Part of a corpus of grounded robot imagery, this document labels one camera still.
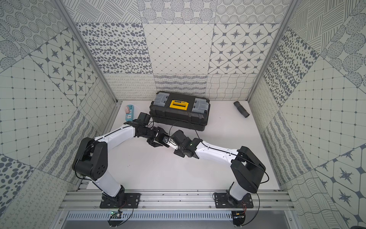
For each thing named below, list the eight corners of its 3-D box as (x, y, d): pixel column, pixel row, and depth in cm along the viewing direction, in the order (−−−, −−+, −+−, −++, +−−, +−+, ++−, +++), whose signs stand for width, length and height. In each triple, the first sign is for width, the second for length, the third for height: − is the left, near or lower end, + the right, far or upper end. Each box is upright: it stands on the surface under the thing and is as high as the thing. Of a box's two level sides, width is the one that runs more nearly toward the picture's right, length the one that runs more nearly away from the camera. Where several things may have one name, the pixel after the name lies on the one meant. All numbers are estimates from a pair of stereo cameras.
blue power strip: (126, 121, 109) (124, 116, 105) (127, 108, 118) (124, 103, 114) (134, 120, 110) (131, 115, 106) (134, 107, 119) (132, 102, 115)
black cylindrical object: (244, 118, 112) (245, 115, 109) (233, 104, 122) (234, 101, 119) (248, 116, 113) (249, 114, 110) (237, 103, 123) (238, 100, 120)
